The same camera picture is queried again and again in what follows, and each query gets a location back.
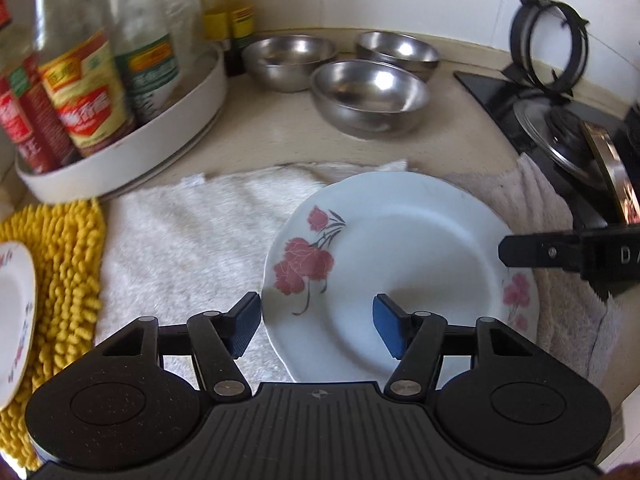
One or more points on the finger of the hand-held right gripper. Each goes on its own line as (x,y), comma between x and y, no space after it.
(540,252)

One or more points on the small white floral plate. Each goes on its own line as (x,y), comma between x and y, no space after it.
(15,320)

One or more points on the white fluffy towel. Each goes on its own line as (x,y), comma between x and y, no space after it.
(190,240)

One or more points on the white round tray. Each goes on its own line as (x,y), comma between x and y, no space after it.
(165,125)

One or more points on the clear bottle green label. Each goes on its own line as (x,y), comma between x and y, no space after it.
(147,75)

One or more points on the black stove pan support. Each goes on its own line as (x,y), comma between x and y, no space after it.
(521,35)

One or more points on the clear plastic bottle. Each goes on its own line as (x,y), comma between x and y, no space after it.
(177,5)

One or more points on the large white floral plate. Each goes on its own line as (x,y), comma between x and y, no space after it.
(400,240)

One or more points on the red label sauce bottle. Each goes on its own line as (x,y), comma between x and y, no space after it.
(47,120)
(20,130)

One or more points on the yellow label dark bottle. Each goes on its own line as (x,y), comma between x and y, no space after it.
(241,15)

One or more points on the black gas stove top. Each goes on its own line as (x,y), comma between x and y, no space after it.
(495,95)

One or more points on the yellow oil bottle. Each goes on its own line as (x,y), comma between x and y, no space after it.
(215,5)

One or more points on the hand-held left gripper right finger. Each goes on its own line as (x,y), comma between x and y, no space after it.
(387,325)

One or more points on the yellow chenille mat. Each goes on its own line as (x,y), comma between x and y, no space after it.
(65,270)

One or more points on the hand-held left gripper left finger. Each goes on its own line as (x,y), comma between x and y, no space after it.
(246,325)

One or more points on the stainless steel bowl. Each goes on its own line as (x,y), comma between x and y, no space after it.
(400,50)
(287,60)
(370,95)

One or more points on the clear bottle red yellow label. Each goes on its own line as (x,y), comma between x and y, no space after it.
(82,95)

